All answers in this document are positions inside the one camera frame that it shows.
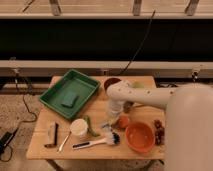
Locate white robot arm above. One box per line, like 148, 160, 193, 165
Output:
104, 79, 213, 171

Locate orange fruit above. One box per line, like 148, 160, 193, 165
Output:
118, 116, 130, 129

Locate white dish brush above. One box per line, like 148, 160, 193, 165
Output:
72, 132, 120, 149

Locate wooden table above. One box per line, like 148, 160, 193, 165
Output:
26, 76, 165, 170

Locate yellow banana toy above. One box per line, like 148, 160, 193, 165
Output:
133, 104, 146, 108

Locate white cup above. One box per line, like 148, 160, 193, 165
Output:
70, 119, 88, 137

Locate orange bowl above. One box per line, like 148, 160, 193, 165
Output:
125, 122, 155, 153

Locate dark red bowl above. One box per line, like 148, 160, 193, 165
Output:
104, 77, 121, 91

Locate light green cup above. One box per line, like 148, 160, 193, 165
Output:
133, 81, 144, 88

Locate green sponge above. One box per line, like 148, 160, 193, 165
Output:
61, 91, 78, 107

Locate bunch of red grapes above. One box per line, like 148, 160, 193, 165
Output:
154, 120, 165, 145

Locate green plastic tray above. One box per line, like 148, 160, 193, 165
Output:
39, 69, 100, 120

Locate white spoon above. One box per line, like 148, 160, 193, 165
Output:
57, 132, 71, 153

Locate black power adapter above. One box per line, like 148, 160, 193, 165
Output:
0, 129, 17, 148

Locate brown handled brush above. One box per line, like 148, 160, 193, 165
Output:
44, 122, 58, 148

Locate black cable on floor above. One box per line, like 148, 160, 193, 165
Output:
0, 71, 39, 163

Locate black hanging cable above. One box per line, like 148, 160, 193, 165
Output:
118, 9, 157, 77

